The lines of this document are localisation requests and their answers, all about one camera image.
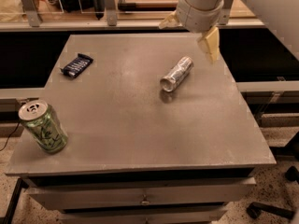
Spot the black office chair base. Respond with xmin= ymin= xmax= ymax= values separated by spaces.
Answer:
xmin=246 ymin=140 xmax=299 ymax=221

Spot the metal railing post right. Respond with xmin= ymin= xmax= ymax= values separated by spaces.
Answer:
xmin=218 ymin=0 xmax=234 ymax=25

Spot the black cable on floor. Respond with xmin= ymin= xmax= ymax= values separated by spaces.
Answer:
xmin=0 ymin=121 xmax=21 ymax=152

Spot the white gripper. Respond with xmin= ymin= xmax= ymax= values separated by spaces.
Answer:
xmin=159 ymin=0 xmax=224 ymax=63

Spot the blue rxbar blueberry wrapper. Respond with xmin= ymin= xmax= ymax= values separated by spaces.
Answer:
xmin=61 ymin=53 xmax=93 ymax=78

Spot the green soda can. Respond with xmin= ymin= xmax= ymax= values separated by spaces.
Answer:
xmin=18 ymin=100 xmax=68 ymax=153

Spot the metal railing post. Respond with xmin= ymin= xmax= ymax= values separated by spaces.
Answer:
xmin=105 ymin=0 xmax=118 ymax=26
xmin=218 ymin=0 xmax=234 ymax=25
xmin=21 ymin=0 xmax=42 ymax=27

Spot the silver redbull can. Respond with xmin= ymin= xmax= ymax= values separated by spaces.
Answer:
xmin=160 ymin=56 xmax=193 ymax=92

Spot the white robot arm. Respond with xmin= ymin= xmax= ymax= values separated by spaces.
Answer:
xmin=159 ymin=0 xmax=299 ymax=59

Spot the grey cabinet lower drawer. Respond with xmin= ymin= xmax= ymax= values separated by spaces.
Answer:
xmin=61 ymin=206 xmax=227 ymax=224

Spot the metal railing post middle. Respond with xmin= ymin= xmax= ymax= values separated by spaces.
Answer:
xmin=105 ymin=0 xmax=118 ymax=26

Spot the grey cabinet drawer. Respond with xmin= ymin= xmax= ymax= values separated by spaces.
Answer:
xmin=28 ymin=177 xmax=255 ymax=210
xmin=61 ymin=206 xmax=227 ymax=224

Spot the metal railing post left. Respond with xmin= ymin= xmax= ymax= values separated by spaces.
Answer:
xmin=21 ymin=0 xmax=42 ymax=27

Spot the grey cabinet upper drawer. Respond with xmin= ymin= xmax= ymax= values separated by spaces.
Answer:
xmin=28 ymin=177 xmax=255 ymax=210

